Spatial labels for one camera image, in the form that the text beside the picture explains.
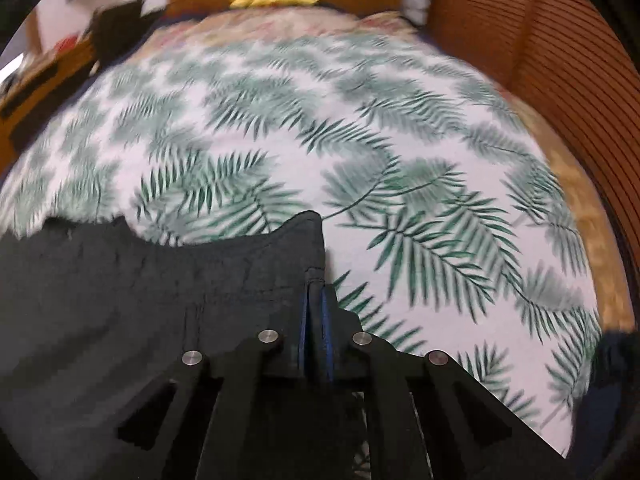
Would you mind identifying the wooden desk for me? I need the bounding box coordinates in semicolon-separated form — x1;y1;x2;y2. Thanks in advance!
0;35;98;171

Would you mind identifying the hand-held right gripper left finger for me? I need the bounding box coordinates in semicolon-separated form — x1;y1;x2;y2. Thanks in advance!
117;285;313;480

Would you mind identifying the wooden louvered wardrobe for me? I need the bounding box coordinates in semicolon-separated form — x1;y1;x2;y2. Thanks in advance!
425;0;640;241

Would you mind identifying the black button shirt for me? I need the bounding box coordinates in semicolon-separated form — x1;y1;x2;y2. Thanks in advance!
0;210;371;480

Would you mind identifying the black chair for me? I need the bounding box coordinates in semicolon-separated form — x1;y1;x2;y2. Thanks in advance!
90;0;168;73

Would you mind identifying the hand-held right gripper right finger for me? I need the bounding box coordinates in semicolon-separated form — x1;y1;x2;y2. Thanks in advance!
312;282;566;480

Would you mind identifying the green leaf print blanket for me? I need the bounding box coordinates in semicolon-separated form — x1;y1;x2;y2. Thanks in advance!
0;30;603;480

